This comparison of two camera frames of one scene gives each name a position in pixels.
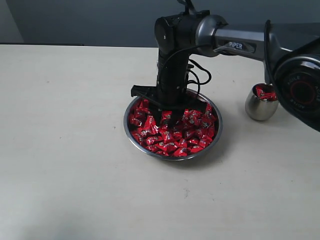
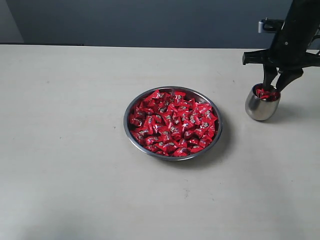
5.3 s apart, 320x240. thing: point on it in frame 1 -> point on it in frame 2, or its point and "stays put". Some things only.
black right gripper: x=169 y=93 -> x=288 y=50
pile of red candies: x=196 y=130 stays put
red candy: x=268 y=95 stays put
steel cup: x=259 y=109 stays put
